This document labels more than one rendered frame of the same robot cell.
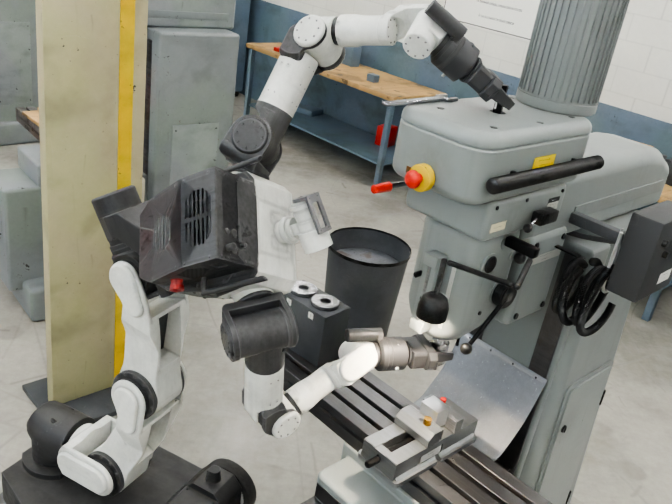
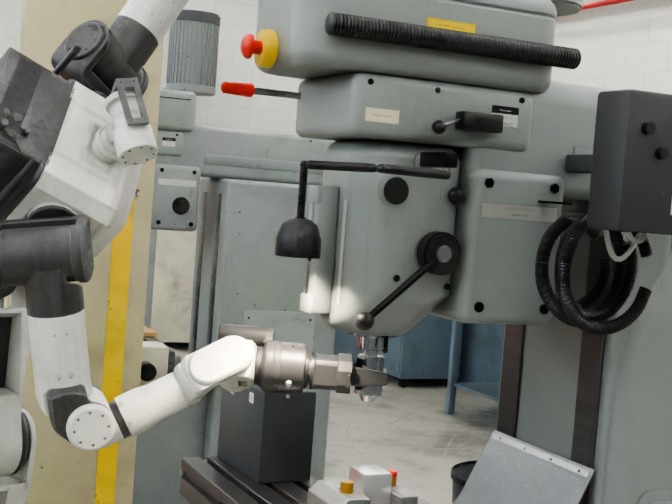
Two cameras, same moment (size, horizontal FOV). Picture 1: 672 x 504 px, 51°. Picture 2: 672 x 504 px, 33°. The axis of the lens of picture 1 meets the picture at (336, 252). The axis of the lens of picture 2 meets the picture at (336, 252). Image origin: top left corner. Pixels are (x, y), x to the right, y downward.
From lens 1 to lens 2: 1.20 m
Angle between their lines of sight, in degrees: 30
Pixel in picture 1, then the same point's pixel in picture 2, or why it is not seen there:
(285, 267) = (98, 187)
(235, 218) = (25, 105)
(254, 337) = (20, 245)
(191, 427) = not seen: outside the picture
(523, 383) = (562, 485)
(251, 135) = (84, 39)
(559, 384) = (619, 480)
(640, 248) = (611, 140)
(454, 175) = (291, 25)
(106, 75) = not seen: hidden behind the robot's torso
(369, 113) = not seen: hidden behind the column
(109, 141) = (98, 261)
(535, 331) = (573, 390)
